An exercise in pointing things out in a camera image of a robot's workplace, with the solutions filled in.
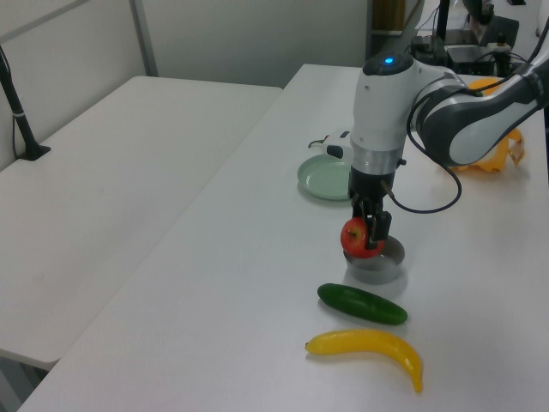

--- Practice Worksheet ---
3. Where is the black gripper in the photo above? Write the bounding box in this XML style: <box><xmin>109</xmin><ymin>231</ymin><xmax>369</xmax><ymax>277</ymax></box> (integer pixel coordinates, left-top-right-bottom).
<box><xmin>347</xmin><ymin>167</ymin><xmax>398</xmax><ymax>251</ymax></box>

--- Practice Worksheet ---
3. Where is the red apple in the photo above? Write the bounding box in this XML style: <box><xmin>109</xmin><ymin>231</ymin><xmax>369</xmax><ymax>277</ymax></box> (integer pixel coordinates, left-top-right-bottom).
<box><xmin>340</xmin><ymin>216</ymin><xmax>386</xmax><ymax>259</ymax></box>

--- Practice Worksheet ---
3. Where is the round metal bowl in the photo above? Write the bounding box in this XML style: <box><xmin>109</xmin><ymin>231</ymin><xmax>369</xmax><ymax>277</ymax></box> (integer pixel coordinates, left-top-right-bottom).
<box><xmin>343</xmin><ymin>237</ymin><xmax>407</xmax><ymax>285</ymax></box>

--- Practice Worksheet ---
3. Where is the pale green plate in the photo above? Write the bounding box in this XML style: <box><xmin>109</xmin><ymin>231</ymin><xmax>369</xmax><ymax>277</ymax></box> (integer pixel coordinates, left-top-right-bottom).
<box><xmin>296</xmin><ymin>154</ymin><xmax>355</xmax><ymax>202</ymax></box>

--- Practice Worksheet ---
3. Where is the green cucumber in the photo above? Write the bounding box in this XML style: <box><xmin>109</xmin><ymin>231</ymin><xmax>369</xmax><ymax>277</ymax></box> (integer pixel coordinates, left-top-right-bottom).
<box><xmin>317</xmin><ymin>282</ymin><xmax>408</xmax><ymax>326</ymax></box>

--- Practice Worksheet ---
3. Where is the yellow banana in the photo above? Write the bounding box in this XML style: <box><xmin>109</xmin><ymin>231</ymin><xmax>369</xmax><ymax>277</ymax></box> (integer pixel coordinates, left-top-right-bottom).
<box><xmin>305</xmin><ymin>328</ymin><xmax>424</xmax><ymax>394</ymax></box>

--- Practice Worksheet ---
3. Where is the orange plush toy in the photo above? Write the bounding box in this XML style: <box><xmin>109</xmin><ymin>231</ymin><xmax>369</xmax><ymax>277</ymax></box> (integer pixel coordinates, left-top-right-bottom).
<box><xmin>452</xmin><ymin>76</ymin><xmax>527</xmax><ymax>173</ymax></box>

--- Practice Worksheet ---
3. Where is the black equipment stack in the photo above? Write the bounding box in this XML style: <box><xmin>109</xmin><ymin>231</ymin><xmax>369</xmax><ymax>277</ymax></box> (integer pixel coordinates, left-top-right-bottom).
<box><xmin>410</xmin><ymin>0</ymin><xmax>522</xmax><ymax>77</ymax></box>

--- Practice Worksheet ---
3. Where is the white side table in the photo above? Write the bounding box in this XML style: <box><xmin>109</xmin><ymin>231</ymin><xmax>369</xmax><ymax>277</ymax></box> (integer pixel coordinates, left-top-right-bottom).
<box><xmin>0</xmin><ymin>76</ymin><xmax>283</xmax><ymax>373</ymax></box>

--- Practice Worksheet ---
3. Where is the black pole with base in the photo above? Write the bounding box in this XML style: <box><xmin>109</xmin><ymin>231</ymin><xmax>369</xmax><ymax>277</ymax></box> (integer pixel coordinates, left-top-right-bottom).
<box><xmin>0</xmin><ymin>45</ymin><xmax>51</xmax><ymax>162</ymax></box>

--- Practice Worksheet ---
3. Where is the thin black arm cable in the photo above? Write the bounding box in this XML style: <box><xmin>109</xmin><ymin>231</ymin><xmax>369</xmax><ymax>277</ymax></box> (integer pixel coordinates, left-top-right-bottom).
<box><xmin>388</xmin><ymin>92</ymin><xmax>463</xmax><ymax>215</ymax></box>

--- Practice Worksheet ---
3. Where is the grey partition frame post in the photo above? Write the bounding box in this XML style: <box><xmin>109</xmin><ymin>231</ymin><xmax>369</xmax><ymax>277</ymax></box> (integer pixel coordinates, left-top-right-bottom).
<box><xmin>130</xmin><ymin>0</ymin><xmax>159</xmax><ymax>78</ymax></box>

